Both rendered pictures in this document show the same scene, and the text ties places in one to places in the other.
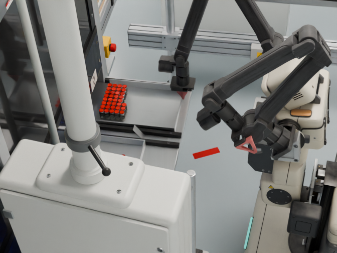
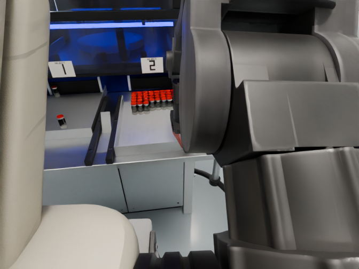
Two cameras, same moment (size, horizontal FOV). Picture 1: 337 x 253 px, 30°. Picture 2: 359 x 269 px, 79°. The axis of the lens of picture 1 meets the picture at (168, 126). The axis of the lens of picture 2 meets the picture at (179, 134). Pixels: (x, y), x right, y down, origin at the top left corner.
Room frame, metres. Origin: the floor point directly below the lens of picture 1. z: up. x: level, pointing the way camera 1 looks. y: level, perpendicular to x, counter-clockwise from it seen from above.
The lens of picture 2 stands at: (1.79, -0.53, 1.30)
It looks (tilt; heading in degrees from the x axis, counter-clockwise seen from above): 36 degrees down; 70
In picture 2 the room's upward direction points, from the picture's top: straight up
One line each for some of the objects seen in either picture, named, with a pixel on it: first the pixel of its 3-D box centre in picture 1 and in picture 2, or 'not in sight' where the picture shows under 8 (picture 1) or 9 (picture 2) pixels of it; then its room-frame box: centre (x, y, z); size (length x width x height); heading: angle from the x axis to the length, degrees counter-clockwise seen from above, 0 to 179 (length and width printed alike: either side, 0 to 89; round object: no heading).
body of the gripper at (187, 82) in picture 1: (182, 78); (184, 112); (1.97, -0.07, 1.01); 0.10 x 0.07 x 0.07; 78
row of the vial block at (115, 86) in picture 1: (111, 101); (154, 99); (1.97, 0.24, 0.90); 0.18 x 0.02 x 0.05; 168
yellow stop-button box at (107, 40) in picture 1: (102, 46); not in sight; (2.23, 0.28, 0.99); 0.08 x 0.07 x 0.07; 78
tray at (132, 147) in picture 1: (97, 161); (65, 109); (1.63, 0.29, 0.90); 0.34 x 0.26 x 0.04; 78
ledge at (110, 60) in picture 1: (97, 64); not in sight; (2.26, 0.32, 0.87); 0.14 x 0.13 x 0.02; 78
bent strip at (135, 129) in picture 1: (150, 134); (103, 131); (1.76, 0.08, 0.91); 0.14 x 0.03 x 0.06; 77
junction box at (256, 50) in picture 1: (261, 52); not in sight; (2.71, -0.55, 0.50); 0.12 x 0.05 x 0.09; 78
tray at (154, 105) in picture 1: (141, 105); (156, 117); (1.94, 0.12, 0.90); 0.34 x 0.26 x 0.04; 78
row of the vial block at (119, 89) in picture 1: (116, 101); (154, 101); (1.96, 0.22, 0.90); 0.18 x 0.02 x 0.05; 168
